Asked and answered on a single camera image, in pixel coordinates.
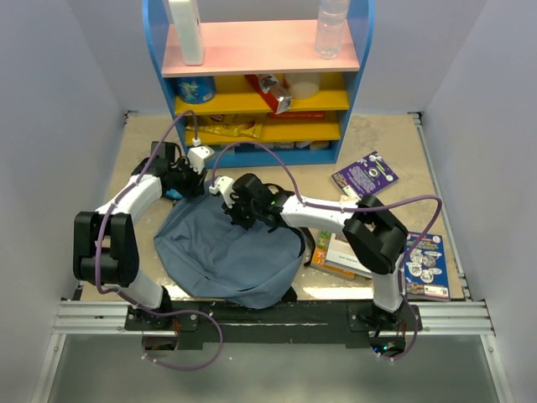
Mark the flat red box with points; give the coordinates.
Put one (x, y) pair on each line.
(300, 115)

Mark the blue wooden shelf unit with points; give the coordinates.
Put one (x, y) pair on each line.
(235, 49)

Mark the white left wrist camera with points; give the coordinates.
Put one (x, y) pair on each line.
(198, 157)

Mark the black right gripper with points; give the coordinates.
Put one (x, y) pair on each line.
(246, 224)

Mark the translucent white plastic cup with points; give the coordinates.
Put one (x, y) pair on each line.
(302, 85)

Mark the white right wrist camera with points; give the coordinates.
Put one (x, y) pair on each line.
(223, 186)

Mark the white items on bottom shelf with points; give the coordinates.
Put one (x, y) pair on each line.
(249, 146)

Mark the white rectangular bottle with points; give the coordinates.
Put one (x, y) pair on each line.
(186, 18)

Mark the blue cartoon cover book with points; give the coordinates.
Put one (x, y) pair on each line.
(425, 270)

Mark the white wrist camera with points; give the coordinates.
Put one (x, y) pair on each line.
(223, 186)
(198, 157)

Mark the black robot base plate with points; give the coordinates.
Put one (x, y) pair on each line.
(196, 328)

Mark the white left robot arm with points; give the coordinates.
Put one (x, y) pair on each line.
(105, 251)

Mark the aluminium front frame rail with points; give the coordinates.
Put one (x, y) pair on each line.
(436, 318)

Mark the red and silver snack box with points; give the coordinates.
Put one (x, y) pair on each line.
(272, 91)

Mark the blue cylindrical snack can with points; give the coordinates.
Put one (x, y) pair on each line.
(196, 89)

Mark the yellow chips bag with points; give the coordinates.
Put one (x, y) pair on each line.
(232, 125)

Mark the purple book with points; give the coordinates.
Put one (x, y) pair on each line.
(367, 176)

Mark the blue-grey fabric backpack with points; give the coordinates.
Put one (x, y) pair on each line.
(209, 257)

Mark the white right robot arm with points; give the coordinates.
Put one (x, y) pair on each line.
(375, 235)

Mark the clear plastic water bottle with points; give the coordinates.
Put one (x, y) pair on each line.
(331, 20)

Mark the orange treehouse book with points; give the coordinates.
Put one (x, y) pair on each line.
(318, 258)

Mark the blue cartoon pencil case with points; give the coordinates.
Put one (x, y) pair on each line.
(172, 195)

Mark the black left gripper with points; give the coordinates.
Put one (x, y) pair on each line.
(197, 188)

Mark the white coffee cover book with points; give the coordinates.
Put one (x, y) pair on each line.
(339, 254)

